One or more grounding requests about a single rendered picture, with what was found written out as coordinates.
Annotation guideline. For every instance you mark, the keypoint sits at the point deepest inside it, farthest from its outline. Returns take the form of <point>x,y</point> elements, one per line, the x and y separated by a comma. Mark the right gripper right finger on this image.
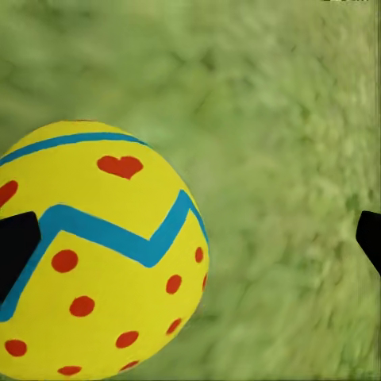
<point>368,235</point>

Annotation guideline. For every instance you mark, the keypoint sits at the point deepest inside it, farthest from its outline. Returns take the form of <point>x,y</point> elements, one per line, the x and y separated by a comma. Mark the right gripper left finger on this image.
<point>19,237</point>

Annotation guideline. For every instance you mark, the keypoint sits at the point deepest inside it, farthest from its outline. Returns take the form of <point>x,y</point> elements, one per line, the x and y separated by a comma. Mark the easter egg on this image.
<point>123,259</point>

